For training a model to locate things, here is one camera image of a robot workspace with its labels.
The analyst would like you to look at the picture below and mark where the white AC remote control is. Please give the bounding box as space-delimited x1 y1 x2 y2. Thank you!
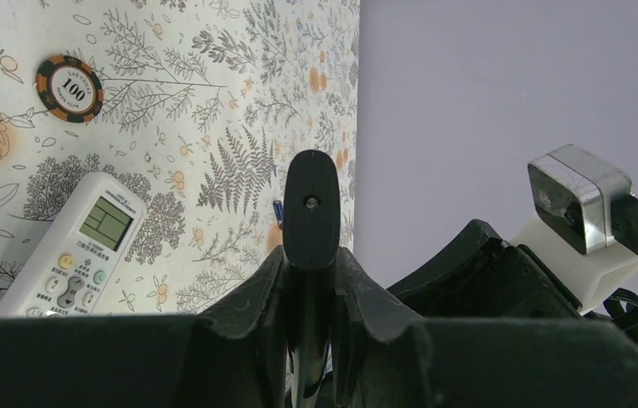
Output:
0 172 147 319

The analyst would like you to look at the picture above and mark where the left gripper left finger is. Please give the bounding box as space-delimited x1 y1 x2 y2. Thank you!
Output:
0 247 286 407

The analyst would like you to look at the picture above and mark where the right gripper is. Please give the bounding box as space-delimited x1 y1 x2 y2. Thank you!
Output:
387 219 581 319

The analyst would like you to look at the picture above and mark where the blue battery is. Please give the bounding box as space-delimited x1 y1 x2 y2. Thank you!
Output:
272 200 285 230

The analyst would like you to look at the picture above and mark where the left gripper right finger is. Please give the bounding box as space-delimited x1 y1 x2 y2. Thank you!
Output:
332 248 638 407

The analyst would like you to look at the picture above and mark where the black remote control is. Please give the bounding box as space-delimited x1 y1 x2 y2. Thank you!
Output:
282 150 340 407

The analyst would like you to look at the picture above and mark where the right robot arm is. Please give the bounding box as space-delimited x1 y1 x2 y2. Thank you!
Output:
388 219 638 344

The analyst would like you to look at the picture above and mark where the poker chip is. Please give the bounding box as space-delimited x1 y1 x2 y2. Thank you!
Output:
35 54 104 124

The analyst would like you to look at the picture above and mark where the floral table mat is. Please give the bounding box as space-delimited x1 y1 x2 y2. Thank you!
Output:
0 1 359 315

